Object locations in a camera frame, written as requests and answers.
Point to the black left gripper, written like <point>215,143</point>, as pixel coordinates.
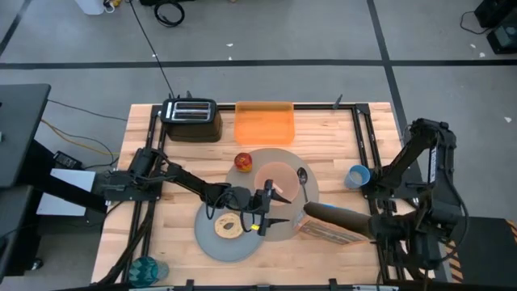
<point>262,206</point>

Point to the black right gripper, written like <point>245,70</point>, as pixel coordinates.
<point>319,210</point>

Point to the brown striped snack box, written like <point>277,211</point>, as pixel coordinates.
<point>327,233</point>

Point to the pink plate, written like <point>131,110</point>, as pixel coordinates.
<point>278,174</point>

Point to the toasted bagel half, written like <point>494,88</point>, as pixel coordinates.
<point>226,230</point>

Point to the red apple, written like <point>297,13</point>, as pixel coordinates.
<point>243,162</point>

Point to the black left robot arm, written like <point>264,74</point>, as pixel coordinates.
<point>190,182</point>

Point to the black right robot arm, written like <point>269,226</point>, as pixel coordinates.
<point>404,230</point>

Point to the metal spoon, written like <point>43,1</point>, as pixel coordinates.
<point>303,177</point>

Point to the blue cup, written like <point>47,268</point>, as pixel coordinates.
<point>357,176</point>

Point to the grey round plate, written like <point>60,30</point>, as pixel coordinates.
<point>282,155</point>
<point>226,248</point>

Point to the orange translucent plastic bin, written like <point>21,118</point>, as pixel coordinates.
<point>264,123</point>

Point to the black toaster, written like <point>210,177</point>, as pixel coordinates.
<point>190,121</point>

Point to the teal textured glass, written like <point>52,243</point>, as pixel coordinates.
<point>145,271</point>

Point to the black hazard striped platform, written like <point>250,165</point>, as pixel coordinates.
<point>488,254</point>

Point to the white flat sheet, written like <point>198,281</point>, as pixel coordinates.
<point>68,198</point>

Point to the black power brick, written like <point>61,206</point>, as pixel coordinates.
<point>68,160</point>

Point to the black equipment case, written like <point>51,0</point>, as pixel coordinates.
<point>503,28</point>

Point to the black desk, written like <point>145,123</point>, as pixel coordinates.
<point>22,133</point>

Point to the white trash bin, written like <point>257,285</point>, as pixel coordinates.
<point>91,6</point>

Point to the black metal table frame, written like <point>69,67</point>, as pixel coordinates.
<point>367,133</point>

